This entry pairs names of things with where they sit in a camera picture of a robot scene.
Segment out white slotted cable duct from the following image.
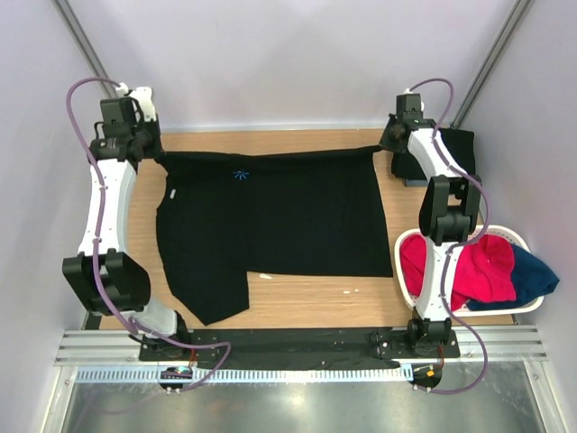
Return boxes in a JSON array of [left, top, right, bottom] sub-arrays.
[[76, 364, 413, 384]]

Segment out left aluminium frame post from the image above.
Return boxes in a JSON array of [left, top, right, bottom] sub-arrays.
[[51, 0, 108, 78]]

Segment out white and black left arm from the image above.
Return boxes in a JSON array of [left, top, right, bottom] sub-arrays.
[[62, 87, 191, 361]]

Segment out black t shirt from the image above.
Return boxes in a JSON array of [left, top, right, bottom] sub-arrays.
[[390, 128, 476, 181], [156, 146, 393, 325]]

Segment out navy blue t shirt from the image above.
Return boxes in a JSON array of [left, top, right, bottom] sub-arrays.
[[467, 244, 560, 311]]

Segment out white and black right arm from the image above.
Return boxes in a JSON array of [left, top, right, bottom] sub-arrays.
[[377, 91, 481, 360]]

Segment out folded black t shirt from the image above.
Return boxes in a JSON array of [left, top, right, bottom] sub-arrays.
[[390, 128, 476, 181]]

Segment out aluminium frame post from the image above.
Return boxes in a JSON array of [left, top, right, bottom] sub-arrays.
[[450, 0, 534, 129], [51, 0, 108, 78]]

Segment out right aluminium frame post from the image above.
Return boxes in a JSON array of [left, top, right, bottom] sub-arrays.
[[450, 0, 534, 129]]

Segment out red t shirt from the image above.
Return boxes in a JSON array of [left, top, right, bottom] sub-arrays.
[[400, 235, 515, 311]]

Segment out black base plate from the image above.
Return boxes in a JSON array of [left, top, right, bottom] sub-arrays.
[[137, 327, 462, 362]]

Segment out folded grey t shirt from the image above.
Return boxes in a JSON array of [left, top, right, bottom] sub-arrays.
[[404, 180, 428, 188]]

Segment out white laundry basket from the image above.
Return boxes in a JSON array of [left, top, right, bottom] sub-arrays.
[[394, 225, 558, 318]]

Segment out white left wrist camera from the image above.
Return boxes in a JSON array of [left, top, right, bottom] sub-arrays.
[[114, 82, 158, 123]]

